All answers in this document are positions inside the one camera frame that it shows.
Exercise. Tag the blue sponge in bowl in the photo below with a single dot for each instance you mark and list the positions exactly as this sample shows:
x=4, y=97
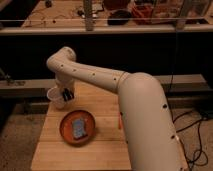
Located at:
x=78, y=126

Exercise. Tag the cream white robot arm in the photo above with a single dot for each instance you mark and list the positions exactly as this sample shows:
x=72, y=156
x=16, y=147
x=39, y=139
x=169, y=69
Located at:
x=152, y=141

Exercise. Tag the black round object on shelf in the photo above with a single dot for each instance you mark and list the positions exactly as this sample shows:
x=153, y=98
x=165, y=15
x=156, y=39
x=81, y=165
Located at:
x=119, y=17

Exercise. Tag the metal vertical post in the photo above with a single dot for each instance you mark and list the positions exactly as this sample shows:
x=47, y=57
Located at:
x=87, y=5

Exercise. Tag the red box on shelf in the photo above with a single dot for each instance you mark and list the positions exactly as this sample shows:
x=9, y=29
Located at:
x=142, y=14

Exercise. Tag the orange round bowl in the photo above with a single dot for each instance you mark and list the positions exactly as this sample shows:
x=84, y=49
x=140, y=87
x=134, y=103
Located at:
x=66, y=130

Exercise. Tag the white ceramic cup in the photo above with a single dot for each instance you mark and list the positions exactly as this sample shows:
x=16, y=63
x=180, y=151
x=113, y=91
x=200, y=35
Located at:
x=55, y=96

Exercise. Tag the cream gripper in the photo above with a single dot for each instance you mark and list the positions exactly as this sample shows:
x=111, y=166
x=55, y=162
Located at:
x=62, y=82

